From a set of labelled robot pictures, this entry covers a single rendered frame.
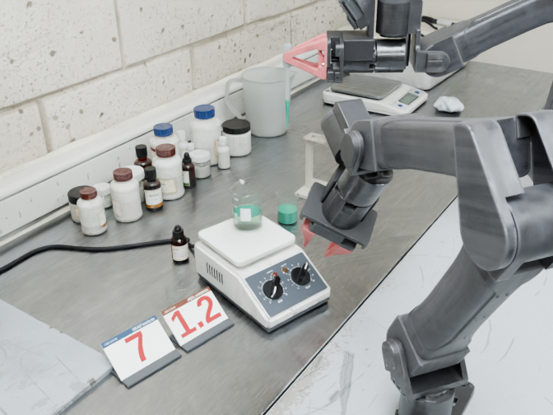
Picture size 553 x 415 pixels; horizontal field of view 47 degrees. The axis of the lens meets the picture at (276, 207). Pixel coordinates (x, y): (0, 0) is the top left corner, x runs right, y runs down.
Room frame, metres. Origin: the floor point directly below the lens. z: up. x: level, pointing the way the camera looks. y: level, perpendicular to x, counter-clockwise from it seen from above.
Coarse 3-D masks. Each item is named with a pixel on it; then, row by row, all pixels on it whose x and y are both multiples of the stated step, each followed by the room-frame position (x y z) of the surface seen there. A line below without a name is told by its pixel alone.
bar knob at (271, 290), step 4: (276, 276) 0.80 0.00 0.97; (272, 280) 0.80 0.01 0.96; (276, 280) 0.79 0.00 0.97; (280, 280) 0.79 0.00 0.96; (264, 284) 0.79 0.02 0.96; (268, 284) 0.79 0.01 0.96; (272, 284) 0.79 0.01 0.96; (276, 284) 0.78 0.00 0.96; (280, 284) 0.80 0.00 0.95; (264, 288) 0.79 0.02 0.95; (268, 288) 0.79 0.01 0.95; (272, 288) 0.78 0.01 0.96; (276, 288) 0.78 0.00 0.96; (280, 288) 0.79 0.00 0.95; (264, 292) 0.78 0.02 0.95; (268, 292) 0.78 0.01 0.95; (272, 292) 0.77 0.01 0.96; (276, 292) 0.77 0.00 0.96; (280, 292) 0.79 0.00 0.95; (268, 296) 0.78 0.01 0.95; (272, 296) 0.77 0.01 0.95; (276, 296) 0.78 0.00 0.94; (280, 296) 0.78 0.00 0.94
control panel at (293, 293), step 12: (276, 264) 0.83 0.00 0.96; (288, 264) 0.84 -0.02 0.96; (300, 264) 0.85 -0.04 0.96; (252, 276) 0.80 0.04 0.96; (264, 276) 0.81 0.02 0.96; (288, 276) 0.82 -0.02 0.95; (312, 276) 0.83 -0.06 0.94; (252, 288) 0.78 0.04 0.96; (288, 288) 0.80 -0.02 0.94; (300, 288) 0.81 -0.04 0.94; (312, 288) 0.81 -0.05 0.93; (324, 288) 0.82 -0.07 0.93; (264, 300) 0.77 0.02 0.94; (276, 300) 0.78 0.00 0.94; (288, 300) 0.78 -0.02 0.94; (300, 300) 0.79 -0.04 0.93; (276, 312) 0.76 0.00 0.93
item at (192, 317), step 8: (200, 296) 0.79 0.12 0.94; (208, 296) 0.80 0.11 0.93; (192, 304) 0.78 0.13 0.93; (200, 304) 0.78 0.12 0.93; (208, 304) 0.79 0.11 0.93; (216, 304) 0.79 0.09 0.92; (176, 312) 0.76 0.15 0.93; (184, 312) 0.76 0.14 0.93; (192, 312) 0.77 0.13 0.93; (200, 312) 0.77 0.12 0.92; (208, 312) 0.78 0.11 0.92; (216, 312) 0.78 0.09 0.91; (168, 320) 0.74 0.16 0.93; (176, 320) 0.75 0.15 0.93; (184, 320) 0.75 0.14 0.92; (192, 320) 0.76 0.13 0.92; (200, 320) 0.76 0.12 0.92; (208, 320) 0.76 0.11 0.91; (176, 328) 0.74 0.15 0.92; (184, 328) 0.74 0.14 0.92; (192, 328) 0.75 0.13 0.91; (200, 328) 0.75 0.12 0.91; (184, 336) 0.73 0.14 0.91
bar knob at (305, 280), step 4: (304, 264) 0.83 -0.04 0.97; (308, 264) 0.83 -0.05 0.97; (296, 268) 0.83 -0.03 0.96; (300, 268) 0.84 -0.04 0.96; (304, 268) 0.82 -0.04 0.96; (292, 272) 0.83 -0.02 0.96; (296, 272) 0.83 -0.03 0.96; (300, 272) 0.82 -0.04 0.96; (304, 272) 0.82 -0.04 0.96; (308, 272) 0.83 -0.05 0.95; (292, 276) 0.82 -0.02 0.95; (296, 276) 0.82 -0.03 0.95; (300, 276) 0.81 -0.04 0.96; (304, 276) 0.81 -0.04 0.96; (308, 276) 0.83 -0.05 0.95; (296, 280) 0.81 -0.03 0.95; (300, 280) 0.81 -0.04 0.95; (304, 280) 0.82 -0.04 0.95; (308, 280) 0.82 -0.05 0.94; (300, 284) 0.81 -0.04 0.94; (304, 284) 0.81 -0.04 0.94
